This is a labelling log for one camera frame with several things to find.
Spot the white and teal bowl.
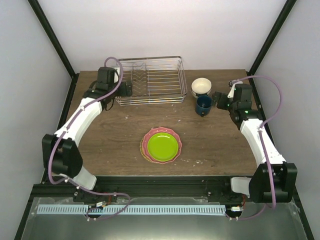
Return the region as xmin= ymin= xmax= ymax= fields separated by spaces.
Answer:
xmin=191 ymin=77 xmax=212 ymax=99

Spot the chrome wire dish rack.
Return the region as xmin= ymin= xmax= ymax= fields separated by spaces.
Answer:
xmin=115 ymin=56 xmax=188 ymax=106

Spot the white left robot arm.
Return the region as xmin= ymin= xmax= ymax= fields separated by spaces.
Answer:
xmin=42 ymin=66 xmax=125 ymax=202

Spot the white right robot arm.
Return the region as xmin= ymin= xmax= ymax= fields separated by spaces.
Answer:
xmin=212 ymin=81 xmax=298 ymax=205

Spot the dark blue mug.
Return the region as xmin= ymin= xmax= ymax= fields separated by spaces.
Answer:
xmin=195 ymin=95 xmax=213 ymax=117

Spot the pink scalloped plate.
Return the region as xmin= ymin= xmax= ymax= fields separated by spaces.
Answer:
xmin=142 ymin=127 xmax=182 ymax=165

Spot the lime green plate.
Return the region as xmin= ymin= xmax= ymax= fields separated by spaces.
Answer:
xmin=147 ymin=132 xmax=179 ymax=162

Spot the light blue slotted strip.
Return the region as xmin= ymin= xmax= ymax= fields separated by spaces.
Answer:
xmin=36 ymin=204 xmax=226 ymax=216

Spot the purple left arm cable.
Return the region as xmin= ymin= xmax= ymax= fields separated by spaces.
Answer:
xmin=48 ymin=56 xmax=131 ymax=222

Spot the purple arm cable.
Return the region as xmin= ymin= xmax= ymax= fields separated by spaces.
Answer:
xmin=228 ymin=75 xmax=283 ymax=222
xmin=48 ymin=56 xmax=131 ymax=222

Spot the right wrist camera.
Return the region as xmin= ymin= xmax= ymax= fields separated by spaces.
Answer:
xmin=227 ymin=79 xmax=243 ymax=99

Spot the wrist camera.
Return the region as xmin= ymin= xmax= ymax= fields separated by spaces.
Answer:
xmin=227 ymin=79 xmax=243 ymax=99
xmin=113 ymin=66 xmax=120 ymax=83

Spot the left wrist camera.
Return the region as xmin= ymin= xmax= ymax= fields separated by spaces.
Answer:
xmin=113 ymin=66 xmax=120 ymax=83

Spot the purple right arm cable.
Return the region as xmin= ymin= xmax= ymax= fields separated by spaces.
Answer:
xmin=228 ymin=75 xmax=283 ymax=222

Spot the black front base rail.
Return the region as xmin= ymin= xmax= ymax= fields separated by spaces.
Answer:
xmin=32 ymin=174 xmax=298 ymax=203

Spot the black right frame post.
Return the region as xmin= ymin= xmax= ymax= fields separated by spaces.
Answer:
xmin=247 ymin=0 xmax=297 ymax=75

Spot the black aluminium frame post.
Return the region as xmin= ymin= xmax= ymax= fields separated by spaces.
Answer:
xmin=28 ymin=0 xmax=76 ymax=78

